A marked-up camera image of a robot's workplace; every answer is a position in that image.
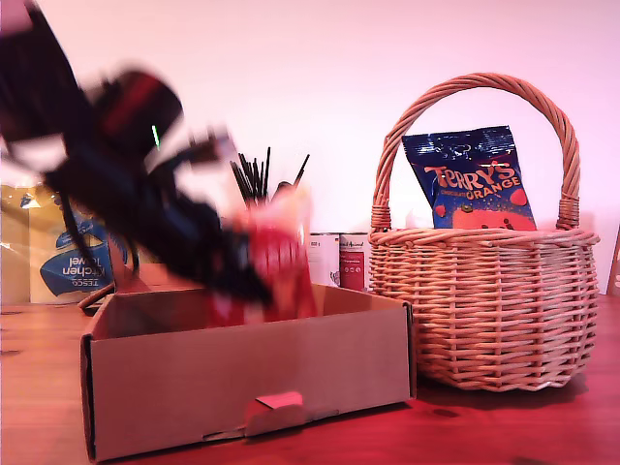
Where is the yellow kitchen towel pack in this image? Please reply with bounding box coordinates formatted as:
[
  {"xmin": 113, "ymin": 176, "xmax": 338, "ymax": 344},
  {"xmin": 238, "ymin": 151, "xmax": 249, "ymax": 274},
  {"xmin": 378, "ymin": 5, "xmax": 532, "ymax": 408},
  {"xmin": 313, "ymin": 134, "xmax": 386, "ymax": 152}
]
[{"xmin": 0, "ymin": 183, "xmax": 120, "ymax": 305}]

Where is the brown cardboard box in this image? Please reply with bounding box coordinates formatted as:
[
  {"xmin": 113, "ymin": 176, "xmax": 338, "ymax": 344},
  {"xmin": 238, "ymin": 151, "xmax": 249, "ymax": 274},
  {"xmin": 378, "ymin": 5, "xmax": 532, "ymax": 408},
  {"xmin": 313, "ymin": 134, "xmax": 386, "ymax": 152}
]
[{"xmin": 79, "ymin": 236, "xmax": 419, "ymax": 464}]

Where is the woven wicker basket with handle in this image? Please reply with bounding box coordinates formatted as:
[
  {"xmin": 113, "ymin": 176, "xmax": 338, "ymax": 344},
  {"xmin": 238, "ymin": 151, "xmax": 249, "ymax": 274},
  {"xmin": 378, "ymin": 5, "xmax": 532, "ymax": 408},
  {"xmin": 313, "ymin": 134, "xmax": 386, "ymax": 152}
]
[{"xmin": 367, "ymin": 72, "xmax": 602, "ymax": 393}]

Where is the arm pale camera box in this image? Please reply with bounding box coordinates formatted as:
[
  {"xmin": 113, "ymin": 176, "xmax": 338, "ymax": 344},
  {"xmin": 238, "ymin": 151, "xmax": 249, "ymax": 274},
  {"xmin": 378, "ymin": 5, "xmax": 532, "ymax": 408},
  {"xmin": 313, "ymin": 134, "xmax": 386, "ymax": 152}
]
[{"xmin": 186, "ymin": 126, "xmax": 246, "ymax": 169}]

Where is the white crumpled paper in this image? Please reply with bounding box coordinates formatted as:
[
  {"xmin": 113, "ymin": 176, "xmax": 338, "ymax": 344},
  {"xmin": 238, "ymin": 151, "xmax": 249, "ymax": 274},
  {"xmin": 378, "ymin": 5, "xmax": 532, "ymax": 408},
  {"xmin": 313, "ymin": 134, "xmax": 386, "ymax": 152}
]
[{"xmin": 406, "ymin": 206, "xmax": 434, "ymax": 230}]

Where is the single slanted black stick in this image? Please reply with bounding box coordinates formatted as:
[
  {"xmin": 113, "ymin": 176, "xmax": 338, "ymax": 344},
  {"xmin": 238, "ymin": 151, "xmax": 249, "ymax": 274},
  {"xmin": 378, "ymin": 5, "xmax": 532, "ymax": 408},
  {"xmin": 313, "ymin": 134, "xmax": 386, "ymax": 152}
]
[{"xmin": 289, "ymin": 154, "xmax": 311, "ymax": 188}]

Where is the brown leaning board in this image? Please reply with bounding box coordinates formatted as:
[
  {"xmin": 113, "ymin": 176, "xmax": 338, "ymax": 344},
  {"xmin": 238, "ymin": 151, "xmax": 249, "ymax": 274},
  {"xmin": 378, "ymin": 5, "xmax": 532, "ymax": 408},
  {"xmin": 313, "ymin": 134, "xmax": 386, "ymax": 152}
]
[{"xmin": 605, "ymin": 227, "xmax": 620, "ymax": 297}]

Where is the bundle of black sticks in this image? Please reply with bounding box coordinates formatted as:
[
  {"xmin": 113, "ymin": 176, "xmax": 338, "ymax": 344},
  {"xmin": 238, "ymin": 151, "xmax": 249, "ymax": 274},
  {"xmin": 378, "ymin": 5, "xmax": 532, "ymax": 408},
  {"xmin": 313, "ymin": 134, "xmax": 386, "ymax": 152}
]
[{"xmin": 229, "ymin": 146, "xmax": 273, "ymax": 207}]

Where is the blue Terry's mini eggs bag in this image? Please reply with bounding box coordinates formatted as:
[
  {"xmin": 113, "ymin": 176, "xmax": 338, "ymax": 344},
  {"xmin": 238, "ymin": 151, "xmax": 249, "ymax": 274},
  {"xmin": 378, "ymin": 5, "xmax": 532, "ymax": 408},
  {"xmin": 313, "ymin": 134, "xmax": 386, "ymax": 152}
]
[{"xmin": 400, "ymin": 124, "xmax": 539, "ymax": 232}]

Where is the red and orange sweets bag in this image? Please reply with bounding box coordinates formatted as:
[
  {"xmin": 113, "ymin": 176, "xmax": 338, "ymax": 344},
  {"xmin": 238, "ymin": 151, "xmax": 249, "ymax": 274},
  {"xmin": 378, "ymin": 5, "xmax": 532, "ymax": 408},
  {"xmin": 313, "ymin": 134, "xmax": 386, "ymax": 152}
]
[{"xmin": 207, "ymin": 186, "xmax": 320, "ymax": 326}]

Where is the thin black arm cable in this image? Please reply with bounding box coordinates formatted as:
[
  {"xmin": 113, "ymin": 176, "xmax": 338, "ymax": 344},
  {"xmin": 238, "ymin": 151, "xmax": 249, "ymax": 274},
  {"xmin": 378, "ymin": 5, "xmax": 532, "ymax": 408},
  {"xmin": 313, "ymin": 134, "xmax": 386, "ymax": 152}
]
[{"xmin": 60, "ymin": 201, "xmax": 142, "ymax": 281}]

